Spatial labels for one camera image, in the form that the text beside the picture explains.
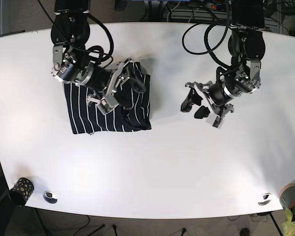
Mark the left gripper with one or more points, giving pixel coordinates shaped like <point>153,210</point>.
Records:
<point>212,101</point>

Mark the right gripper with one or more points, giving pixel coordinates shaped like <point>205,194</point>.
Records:
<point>105,82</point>

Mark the navy white-striped T-shirt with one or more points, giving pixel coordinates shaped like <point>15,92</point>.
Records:
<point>131,115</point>

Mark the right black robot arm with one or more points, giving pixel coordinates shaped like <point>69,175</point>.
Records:
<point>75,64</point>

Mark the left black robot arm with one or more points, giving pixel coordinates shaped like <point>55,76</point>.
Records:
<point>245,19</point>

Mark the grey tape roll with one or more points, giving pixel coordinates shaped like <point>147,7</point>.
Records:
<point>287,196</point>

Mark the green potted plant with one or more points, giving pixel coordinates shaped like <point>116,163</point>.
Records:
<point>288,226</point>

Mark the black gold-dotted cup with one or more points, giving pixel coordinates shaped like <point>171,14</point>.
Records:
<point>21,191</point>

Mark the right table cable grommet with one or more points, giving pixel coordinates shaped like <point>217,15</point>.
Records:
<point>264,199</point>

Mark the table cable grommet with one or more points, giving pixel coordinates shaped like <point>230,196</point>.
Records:
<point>264,199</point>
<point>50,197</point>

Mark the left table cable grommet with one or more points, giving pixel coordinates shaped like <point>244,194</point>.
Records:
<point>50,197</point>

